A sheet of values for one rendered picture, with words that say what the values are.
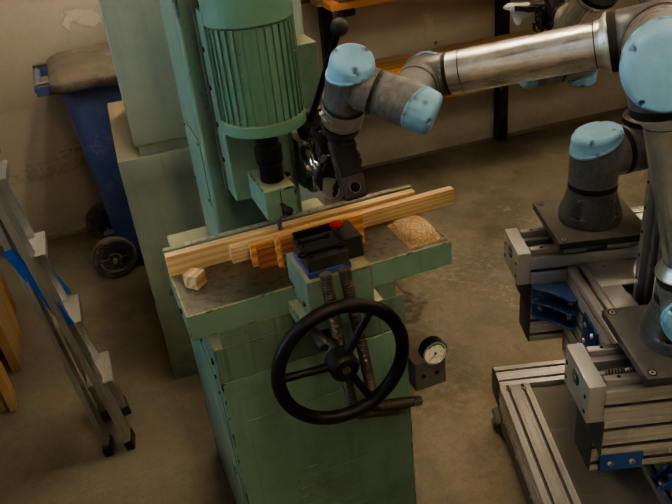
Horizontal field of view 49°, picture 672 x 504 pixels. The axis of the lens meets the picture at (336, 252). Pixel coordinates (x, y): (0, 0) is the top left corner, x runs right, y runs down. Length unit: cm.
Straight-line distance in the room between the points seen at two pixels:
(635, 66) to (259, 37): 67
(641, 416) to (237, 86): 100
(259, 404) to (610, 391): 74
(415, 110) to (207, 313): 61
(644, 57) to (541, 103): 358
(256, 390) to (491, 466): 96
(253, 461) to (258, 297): 44
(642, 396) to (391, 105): 73
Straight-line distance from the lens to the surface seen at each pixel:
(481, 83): 131
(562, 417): 225
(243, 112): 148
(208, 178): 178
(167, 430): 266
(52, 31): 380
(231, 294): 156
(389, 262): 161
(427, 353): 171
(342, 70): 120
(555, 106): 474
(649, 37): 112
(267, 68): 145
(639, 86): 112
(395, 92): 121
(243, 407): 169
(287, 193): 158
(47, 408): 293
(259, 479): 184
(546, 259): 189
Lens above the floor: 173
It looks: 30 degrees down
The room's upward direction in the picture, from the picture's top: 6 degrees counter-clockwise
